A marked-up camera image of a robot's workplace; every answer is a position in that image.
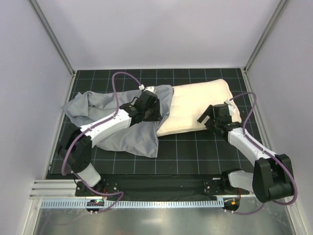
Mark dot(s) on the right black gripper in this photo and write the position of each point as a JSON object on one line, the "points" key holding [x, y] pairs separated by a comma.
{"points": [[210, 115]]}

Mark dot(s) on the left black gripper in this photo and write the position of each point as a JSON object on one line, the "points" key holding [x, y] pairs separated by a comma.
{"points": [[153, 107]]}

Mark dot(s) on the cream white pillow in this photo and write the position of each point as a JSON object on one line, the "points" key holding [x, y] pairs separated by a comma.
{"points": [[188, 103]]}

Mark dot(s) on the grey fabric pillowcase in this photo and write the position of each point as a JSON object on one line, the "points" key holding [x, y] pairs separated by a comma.
{"points": [[140, 139]]}

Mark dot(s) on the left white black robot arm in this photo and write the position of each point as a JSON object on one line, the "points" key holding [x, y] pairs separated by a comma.
{"points": [[75, 147]]}

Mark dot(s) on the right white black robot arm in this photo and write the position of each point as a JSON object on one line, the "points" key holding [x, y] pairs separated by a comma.
{"points": [[272, 177]]}

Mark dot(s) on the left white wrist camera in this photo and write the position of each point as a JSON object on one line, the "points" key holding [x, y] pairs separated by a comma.
{"points": [[151, 89]]}

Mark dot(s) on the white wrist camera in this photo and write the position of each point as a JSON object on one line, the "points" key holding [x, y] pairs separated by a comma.
{"points": [[231, 107], [151, 89]]}

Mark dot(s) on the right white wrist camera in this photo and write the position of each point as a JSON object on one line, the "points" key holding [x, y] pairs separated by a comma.
{"points": [[231, 107]]}

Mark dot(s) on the slotted grey cable duct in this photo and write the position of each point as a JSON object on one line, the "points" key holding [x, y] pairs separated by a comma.
{"points": [[90, 204]]}

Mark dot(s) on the aluminium front rail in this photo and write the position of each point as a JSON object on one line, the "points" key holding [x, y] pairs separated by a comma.
{"points": [[51, 189]]}

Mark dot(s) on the right aluminium frame post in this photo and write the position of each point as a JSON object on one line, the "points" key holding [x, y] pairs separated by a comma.
{"points": [[281, 6]]}

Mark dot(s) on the aluminium frame post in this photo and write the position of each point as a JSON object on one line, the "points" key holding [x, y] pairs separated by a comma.
{"points": [[281, 6], [49, 31]]}

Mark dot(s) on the left aluminium frame post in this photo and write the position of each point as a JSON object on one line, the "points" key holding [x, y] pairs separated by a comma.
{"points": [[49, 31]]}

